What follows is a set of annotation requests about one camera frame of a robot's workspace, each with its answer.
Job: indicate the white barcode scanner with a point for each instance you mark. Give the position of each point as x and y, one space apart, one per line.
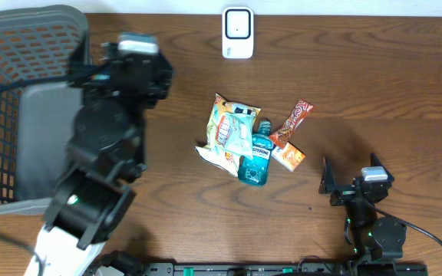
237 33

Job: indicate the orange Kleenex tissue pack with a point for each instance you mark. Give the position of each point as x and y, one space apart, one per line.
289 156

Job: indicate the grey plastic mesh basket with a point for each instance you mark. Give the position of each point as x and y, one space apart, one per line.
35 44

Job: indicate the red TOP biscuit pack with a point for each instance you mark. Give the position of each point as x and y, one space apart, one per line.
282 136

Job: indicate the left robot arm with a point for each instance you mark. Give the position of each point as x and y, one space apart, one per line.
105 153

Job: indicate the teal wet wipes pack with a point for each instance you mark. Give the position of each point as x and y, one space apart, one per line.
239 140

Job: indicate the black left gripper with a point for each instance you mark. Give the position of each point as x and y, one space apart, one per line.
161 83

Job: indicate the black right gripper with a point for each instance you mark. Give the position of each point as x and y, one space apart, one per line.
344 193

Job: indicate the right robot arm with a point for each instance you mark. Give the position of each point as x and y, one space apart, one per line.
377 241

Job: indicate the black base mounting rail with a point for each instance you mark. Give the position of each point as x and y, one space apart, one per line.
311 267

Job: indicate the blue Listerine mouthwash bottle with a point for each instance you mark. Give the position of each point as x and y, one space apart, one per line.
254 171

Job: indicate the orange white snack bag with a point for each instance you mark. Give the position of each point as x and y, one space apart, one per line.
217 131

